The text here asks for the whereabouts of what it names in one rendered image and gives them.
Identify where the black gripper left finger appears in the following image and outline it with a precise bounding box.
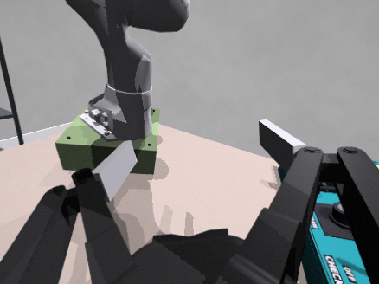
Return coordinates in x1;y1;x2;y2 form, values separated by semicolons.
0;140;145;284

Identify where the teal control console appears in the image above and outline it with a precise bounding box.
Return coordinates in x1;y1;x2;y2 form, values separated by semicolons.
301;182;370;284

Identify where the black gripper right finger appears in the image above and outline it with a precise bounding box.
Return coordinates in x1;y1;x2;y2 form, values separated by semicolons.
215;119;379;284

